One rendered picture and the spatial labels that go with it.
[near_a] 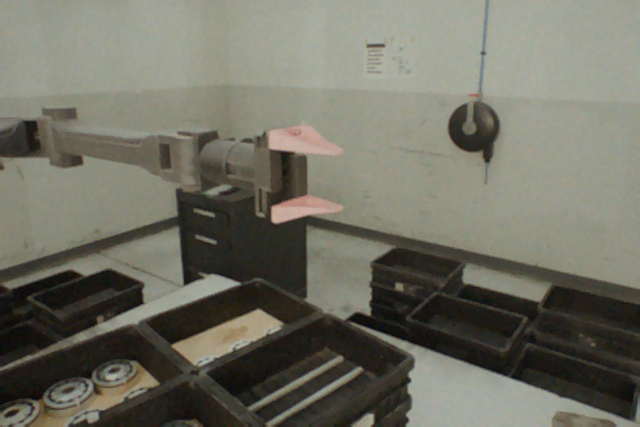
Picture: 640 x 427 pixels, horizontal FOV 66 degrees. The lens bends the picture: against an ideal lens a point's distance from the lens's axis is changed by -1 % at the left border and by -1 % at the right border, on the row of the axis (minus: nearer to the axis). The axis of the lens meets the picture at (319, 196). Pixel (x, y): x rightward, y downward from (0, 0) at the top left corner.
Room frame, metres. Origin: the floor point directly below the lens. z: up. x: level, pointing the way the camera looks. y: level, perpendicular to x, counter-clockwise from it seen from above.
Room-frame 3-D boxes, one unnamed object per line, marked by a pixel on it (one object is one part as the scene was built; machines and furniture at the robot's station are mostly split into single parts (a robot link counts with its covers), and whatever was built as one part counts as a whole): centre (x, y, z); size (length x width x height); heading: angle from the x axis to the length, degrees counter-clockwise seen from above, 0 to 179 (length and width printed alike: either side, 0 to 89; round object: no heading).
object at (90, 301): (2.02, 1.03, 0.37); 0.40 x 0.30 x 0.45; 144
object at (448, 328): (1.78, -0.58, 0.37); 0.40 x 0.30 x 0.45; 54
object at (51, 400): (0.96, 0.57, 0.86); 0.10 x 0.10 x 0.01
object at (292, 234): (2.76, 0.43, 0.45); 0.60 x 0.45 x 0.90; 144
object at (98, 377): (1.04, 0.49, 0.86); 0.10 x 0.10 x 0.01
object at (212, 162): (0.65, 0.12, 1.45); 0.07 x 0.07 x 0.06; 53
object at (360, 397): (0.97, 0.02, 0.92); 0.40 x 0.30 x 0.02; 134
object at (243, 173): (0.60, 0.07, 1.45); 0.07 x 0.07 x 0.10; 53
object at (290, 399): (0.97, 0.02, 0.87); 0.40 x 0.30 x 0.11; 134
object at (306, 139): (0.56, 0.01, 1.47); 0.09 x 0.07 x 0.07; 53
